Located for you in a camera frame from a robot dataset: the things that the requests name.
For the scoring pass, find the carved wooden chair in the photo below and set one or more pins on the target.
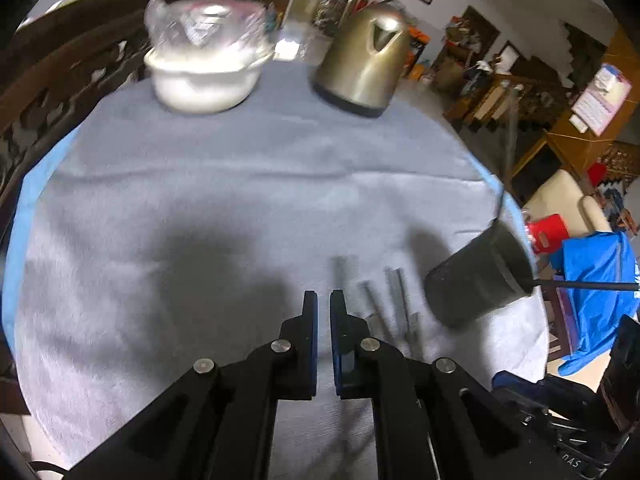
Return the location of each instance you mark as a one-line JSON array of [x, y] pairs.
[[55, 75]]

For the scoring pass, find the wall calendar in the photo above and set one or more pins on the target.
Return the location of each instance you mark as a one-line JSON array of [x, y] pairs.
[[600, 97]]

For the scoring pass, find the dark grey utensil holder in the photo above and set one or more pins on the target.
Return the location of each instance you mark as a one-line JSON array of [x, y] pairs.
[[475, 280]]

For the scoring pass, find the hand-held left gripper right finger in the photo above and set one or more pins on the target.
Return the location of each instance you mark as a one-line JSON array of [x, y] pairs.
[[336, 340]]

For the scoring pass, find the cluttered wooden side table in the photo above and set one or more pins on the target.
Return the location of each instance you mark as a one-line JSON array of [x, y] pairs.
[[492, 97]]

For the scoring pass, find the cream sofa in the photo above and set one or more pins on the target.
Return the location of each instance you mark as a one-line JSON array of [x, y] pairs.
[[560, 195]]

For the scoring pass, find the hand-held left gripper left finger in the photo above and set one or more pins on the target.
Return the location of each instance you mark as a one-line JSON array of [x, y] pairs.
[[311, 340]]

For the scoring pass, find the dark chopstick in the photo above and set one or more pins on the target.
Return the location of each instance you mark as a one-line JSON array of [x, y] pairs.
[[402, 305]]

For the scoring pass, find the blue garment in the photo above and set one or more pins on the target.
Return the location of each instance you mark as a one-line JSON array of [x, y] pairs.
[[595, 270]]

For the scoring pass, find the blue table cover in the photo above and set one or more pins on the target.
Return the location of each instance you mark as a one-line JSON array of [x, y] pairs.
[[30, 200]]

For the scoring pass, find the black thin stick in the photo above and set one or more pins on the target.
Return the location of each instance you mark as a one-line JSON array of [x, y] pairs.
[[585, 285]]

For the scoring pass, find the white bowl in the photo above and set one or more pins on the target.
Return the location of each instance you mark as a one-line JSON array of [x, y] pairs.
[[200, 85]]

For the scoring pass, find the grey tablecloth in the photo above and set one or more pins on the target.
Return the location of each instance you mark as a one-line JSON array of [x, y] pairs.
[[225, 185]]

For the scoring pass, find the brass-coloured kettle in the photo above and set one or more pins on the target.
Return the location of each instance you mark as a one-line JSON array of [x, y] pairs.
[[360, 60]]

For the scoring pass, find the red container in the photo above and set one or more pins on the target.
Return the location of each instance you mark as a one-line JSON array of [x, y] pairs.
[[547, 232]]

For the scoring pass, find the clear plastic bag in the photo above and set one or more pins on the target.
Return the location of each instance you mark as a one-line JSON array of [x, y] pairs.
[[200, 25]]

